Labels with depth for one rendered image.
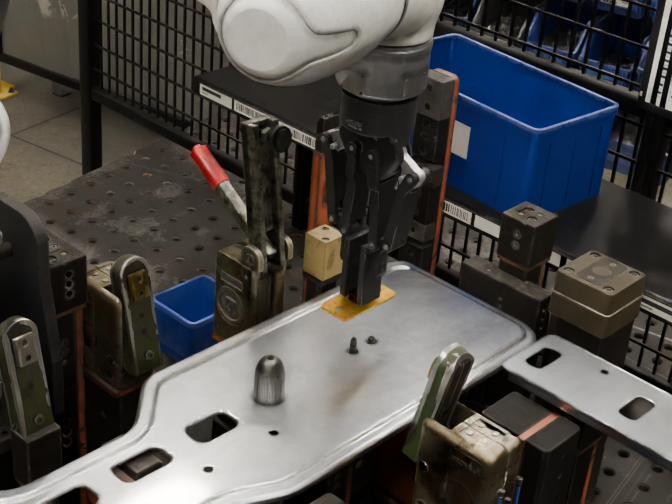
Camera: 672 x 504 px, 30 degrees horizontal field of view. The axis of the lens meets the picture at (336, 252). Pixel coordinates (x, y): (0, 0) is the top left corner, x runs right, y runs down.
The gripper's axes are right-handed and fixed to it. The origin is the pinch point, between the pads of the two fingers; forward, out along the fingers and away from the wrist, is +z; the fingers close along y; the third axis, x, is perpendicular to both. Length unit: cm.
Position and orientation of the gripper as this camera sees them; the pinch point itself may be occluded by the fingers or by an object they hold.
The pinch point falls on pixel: (362, 267)
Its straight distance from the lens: 131.3
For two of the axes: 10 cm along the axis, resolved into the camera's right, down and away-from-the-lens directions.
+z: -0.8, 8.6, 5.0
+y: 7.2, 3.9, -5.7
